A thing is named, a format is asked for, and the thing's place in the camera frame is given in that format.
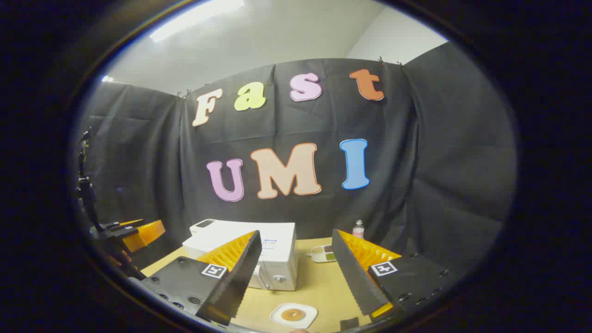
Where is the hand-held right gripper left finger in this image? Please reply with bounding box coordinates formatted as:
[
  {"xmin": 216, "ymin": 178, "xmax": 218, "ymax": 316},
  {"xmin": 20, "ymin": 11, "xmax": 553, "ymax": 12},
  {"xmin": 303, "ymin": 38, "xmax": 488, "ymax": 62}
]
[{"xmin": 141, "ymin": 230, "xmax": 262, "ymax": 326}]

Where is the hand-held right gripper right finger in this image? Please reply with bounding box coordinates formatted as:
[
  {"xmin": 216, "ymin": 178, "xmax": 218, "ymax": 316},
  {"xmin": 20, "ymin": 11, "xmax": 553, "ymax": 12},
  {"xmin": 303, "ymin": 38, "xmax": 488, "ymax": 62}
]
[{"xmin": 332, "ymin": 228, "xmax": 457, "ymax": 320}]

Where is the white microwave oven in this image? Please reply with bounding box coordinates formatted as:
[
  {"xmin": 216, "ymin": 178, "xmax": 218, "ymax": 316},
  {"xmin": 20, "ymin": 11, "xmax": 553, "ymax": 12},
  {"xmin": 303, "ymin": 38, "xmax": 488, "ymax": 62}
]
[{"xmin": 182, "ymin": 221, "xmax": 299, "ymax": 291}]

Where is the white plate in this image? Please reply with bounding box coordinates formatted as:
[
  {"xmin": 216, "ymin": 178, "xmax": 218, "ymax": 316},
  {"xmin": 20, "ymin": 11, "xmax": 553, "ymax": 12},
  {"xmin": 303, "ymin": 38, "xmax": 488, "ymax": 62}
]
[{"xmin": 270, "ymin": 302, "xmax": 319, "ymax": 329}]

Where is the compartment food tray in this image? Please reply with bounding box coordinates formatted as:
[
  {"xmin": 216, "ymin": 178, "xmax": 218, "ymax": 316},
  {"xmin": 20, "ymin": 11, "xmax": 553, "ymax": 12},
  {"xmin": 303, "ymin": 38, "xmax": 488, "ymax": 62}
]
[{"xmin": 311, "ymin": 245, "xmax": 337, "ymax": 263}]

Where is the white toaster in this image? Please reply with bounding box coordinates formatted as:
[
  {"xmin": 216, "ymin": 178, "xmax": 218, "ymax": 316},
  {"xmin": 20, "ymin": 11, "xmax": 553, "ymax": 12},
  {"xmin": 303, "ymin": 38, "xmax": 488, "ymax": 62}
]
[{"xmin": 190, "ymin": 219, "xmax": 218, "ymax": 237}]

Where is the black backdrop cloth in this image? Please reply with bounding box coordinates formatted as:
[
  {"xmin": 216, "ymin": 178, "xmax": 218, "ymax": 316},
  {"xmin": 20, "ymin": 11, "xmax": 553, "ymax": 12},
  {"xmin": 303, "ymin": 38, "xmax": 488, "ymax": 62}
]
[{"xmin": 76, "ymin": 42, "xmax": 518, "ymax": 278}]

